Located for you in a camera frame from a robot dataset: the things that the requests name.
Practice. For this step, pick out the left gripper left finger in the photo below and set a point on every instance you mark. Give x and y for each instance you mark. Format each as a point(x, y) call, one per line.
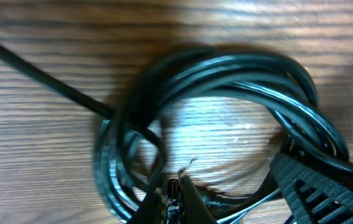
point(153, 208)

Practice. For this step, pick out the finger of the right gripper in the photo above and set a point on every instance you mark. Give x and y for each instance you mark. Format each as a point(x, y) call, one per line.
point(314, 194)

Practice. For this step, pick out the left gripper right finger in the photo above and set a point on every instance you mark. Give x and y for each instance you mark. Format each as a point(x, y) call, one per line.
point(193, 209)

